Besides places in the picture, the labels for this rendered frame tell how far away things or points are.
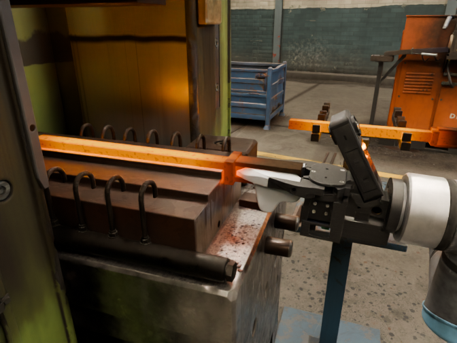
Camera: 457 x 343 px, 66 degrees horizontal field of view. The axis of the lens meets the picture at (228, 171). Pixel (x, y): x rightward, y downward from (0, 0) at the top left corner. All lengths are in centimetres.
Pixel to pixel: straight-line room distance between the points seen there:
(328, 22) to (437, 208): 781
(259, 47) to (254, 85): 445
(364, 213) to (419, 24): 354
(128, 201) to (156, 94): 37
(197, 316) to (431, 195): 31
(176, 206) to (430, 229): 30
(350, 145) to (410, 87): 355
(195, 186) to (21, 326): 24
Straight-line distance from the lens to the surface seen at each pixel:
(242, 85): 434
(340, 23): 816
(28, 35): 88
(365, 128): 94
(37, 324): 47
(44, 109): 90
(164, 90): 78
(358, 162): 46
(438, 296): 56
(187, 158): 51
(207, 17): 75
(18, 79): 38
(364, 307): 182
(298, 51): 839
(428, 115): 405
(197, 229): 43
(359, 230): 50
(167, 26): 76
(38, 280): 45
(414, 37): 397
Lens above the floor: 119
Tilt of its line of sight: 23 degrees down
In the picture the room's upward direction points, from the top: straight up
